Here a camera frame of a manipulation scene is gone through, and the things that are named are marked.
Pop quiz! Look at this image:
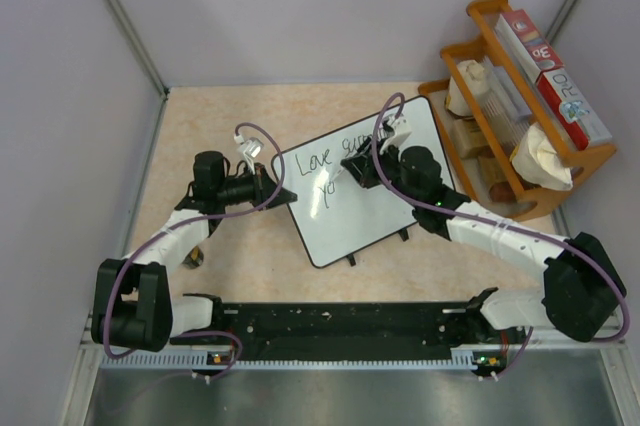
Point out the clear plastic straw pack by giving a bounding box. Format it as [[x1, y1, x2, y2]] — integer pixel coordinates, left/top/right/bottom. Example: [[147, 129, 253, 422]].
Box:
[[482, 56, 532, 129]]

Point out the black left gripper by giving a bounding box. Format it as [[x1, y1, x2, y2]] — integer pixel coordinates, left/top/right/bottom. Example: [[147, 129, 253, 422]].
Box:
[[217, 163, 295, 212]]

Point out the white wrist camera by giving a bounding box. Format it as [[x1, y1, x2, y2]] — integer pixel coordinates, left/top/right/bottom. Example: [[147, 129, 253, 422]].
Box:
[[234, 134, 264, 170], [377, 115, 412, 154]]

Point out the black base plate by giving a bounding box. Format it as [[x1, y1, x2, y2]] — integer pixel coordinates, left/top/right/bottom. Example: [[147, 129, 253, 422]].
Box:
[[169, 301, 539, 362]]

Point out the cream paper bag upper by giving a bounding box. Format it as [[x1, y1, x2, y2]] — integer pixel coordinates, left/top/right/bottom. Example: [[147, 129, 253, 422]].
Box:
[[445, 60, 491, 117]]

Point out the red white box upper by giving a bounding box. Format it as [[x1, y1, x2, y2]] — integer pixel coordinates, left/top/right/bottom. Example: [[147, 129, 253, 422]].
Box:
[[495, 9, 564, 81]]

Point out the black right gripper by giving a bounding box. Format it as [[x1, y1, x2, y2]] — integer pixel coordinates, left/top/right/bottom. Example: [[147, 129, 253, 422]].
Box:
[[344, 138, 421, 207]]

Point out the red white box lower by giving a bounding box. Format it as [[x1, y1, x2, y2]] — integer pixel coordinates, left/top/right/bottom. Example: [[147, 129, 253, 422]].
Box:
[[536, 68, 613, 151]]

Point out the cream paper bag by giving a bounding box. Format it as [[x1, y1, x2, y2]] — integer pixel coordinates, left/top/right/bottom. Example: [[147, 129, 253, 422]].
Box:
[[445, 60, 491, 117], [510, 124, 573, 191]]

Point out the red white box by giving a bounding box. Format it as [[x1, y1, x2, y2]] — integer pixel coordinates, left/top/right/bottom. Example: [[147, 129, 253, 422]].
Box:
[[536, 68, 613, 151], [495, 9, 564, 81]]

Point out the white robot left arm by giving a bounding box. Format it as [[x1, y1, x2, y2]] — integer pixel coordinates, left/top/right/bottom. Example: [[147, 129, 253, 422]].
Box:
[[91, 151, 297, 359]]

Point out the orange wooden shelf rack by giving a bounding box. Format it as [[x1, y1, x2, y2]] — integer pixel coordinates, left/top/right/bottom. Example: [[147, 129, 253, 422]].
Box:
[[418, 0, 616, 221]]

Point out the black yellow drink can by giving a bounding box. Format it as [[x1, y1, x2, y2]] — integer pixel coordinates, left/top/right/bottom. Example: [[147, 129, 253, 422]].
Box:
[[182, 247, 204, 269]]

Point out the cream paper bag lower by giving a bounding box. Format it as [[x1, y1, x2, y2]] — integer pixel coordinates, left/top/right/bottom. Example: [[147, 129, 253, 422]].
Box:
[[510, 124, 573, 191]]

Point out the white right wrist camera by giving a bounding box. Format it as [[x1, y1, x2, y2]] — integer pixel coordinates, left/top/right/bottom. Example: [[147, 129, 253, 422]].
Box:
[[377, 115, 412, 154]]

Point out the brown cardboard box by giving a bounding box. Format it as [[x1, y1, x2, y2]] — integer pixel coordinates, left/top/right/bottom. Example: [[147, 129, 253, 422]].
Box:
[[450, 118, 489, 159]]

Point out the black white marker pen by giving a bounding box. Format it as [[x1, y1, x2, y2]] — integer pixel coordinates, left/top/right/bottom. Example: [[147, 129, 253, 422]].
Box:
[[328, 167, 345, 182]]

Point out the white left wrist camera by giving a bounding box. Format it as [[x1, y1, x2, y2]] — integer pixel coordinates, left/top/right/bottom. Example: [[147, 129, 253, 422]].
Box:
[[234, 134, 264, 170]]

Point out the white whiteboard black frame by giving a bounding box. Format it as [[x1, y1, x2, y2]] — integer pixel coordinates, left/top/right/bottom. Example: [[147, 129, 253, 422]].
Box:
[[271, 94, 456, 269]]

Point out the grey slotted cable duct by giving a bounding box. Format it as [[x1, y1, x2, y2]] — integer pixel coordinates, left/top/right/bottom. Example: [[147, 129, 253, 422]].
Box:
[[100, 346, 503, 373]]

